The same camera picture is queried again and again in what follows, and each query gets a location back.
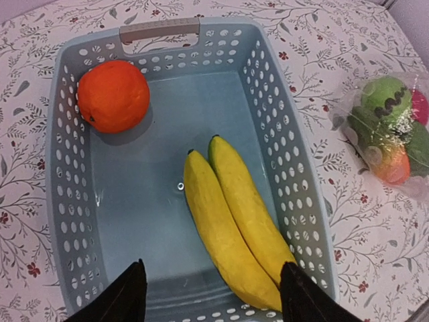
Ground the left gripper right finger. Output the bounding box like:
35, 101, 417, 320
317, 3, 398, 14
280, 262, 357, 322

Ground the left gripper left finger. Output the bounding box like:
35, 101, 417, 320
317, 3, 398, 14
68, 260, 147, 322

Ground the blue plastic basket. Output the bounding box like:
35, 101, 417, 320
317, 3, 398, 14
46, 17, 339, 321

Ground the yellow toy banana bunch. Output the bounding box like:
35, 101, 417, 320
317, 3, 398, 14
184, 135, 296, 311

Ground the green orange toy mango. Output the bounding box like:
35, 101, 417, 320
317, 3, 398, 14
371, 146, 411, 185

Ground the clear zip top bag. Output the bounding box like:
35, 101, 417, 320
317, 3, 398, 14
330, 72, 428, 202

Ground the orange toy fruit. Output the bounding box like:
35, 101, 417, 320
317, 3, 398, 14
77, 60, 150, 133

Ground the green toy watermelon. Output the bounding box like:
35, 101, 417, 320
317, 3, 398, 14
361, 76, 412, 120

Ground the red toy apple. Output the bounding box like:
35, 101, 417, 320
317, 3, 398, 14
411, 89, 429, 126

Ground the floral tablecloth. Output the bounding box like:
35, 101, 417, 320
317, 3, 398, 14
1, 1, 428, 321

